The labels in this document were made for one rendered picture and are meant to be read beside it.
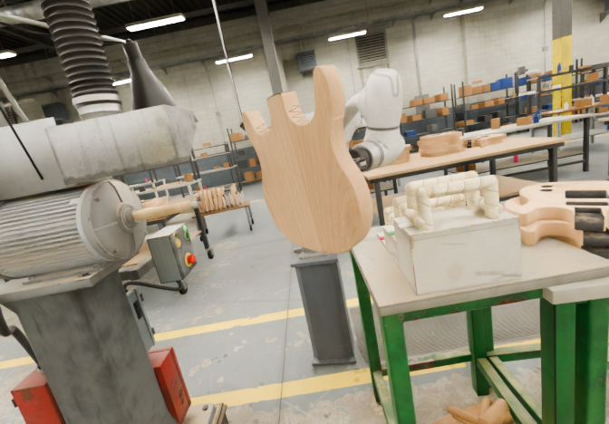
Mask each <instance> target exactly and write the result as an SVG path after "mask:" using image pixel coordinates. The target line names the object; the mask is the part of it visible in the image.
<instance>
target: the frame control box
mask: <svg viewBox="0 0 609 424"><path fill-rule="evenodd" d="M183 225H185V226H187V225H186V224H185V223H184V224H178V225H174V226H165V227H164V228H162V229H161V230H160V231H159V232H157V233H156V234H154V235H153V236H151V237H149V238H148V239H147V243H148V246H149V249H150V253H151V256H152V259H153V262H154V265H155V267H156V270H157V273H158V276H159V280H160V283H161V284H166V283H172V282H176V283H178V284H179V287H173V286H166V285H160V284H151V283H145V282H139V281H129V282H126V283H124V285H123V286H124V289H125V292H126V294H127V293H128V289H127V286H128V285H141V286H147V287H152V288H158V289H162V290H169V291H179V290H181V289H182V287H183V284H182V282H181V281H182V280H184V279H185V277H186V276H187V275H188V274H189V272H190V271H191V270H192V269H193V267H194V266H195V265H196V264H197V258H196V262H195V263H194V264H191V263H190V262H188V257H190V255H195V252H194V249H193V246H192V243H191V240H190V237H189V239H187V238H186V232H188V228H187V230H186V231H184V230H183ZM174 232H177V234H178V238H174V236H173V233H174ZM178 239H179V240H180V246H177V240H178Z"/></svg>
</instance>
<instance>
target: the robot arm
mask: <svg viewBox="0 0 609 424"><path fill-rule="evenodd" d="M402 102H403V89H402V82H401V76H400V75H399V74H398V73H397V72H396V71H395V70H393V69H377V70H375V71H374V72H373V73H372V74H371V75H370V77H369V79H368V81H367V83H366V87H365V88H363V89H362V91H361V92H360V93H357V94H356V95H354V96H353V97H352V98H351V99H350V100H349V101H348V102H347V103H346V104H345V110H344V117H343V134H344V139H345V143H346V146H347V149H348V151H349V153H350V155H351V157H352V159H353V161H354V162H355V164H356V165H357V167H358V168H359V170H360V171H361V172H368V171H370V170H372V169H376V168H381V167H384V166H387V165H389V164H391V163H392V162H393V161H395V160H396V159H397V158H398V157H399V156H400V155H401V154H402V153H403V151H404V149H405V141H404V139H403V137H402V135H401V134H400V121H401V113H402ZM361 115H362V116H363V118H364V119H365V120H366V132H365V137H364V141H363V142H362V143H359V144H357V145H355V146H353V148H352V149H349V141H350V140H351V139H352V136H353V133H354V131H355V130H357V129H358V128H359V126H360V125H361V121H362V117H361ZM304 116H305V117H306V118H307V119H308V120H311V119H312V118H313V116H314V111H313V112H311V113H306V114H304ZM294 253H295V254H301V255H300V256H299V259H300V260H302V259H306V258H313V257H320V256H329V255H330V254H329V253H323V252H318V251H314V250H311V249H307V248H304V247H302V246H301V247H298V248H295V249H294Z"/></svg>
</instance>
